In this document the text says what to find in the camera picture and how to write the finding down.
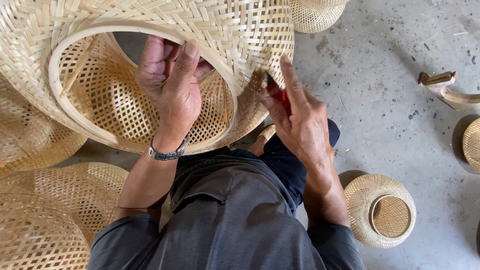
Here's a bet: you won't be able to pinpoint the person's left hand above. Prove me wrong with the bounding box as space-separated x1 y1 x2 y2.
135 34 215 143

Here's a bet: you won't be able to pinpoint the person's right hand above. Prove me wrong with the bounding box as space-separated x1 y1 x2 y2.
265 53 336 166

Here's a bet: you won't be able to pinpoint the red-handled brush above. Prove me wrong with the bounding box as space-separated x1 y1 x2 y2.
250 68 293 118

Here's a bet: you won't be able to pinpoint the large woven bamboo lampshade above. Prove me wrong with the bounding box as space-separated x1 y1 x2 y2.
0 0 295 156

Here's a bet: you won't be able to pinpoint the woven sandal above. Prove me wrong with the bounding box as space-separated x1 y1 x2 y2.
257 124 277 142

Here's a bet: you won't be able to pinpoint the dark blue trousers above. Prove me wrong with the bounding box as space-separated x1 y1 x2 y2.
259 118 341 208

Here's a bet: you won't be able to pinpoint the silver metal wristwatch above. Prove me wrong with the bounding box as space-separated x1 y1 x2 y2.
147 134 190 162

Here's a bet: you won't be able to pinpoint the small woven bamboo lampshade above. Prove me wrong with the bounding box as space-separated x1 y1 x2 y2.
343 173 417 249

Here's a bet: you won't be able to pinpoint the dark grey shirt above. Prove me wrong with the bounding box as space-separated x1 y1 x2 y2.
87 146 366 270

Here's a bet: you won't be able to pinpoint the wooden curved tool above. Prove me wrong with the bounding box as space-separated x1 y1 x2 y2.
418 71 480 111

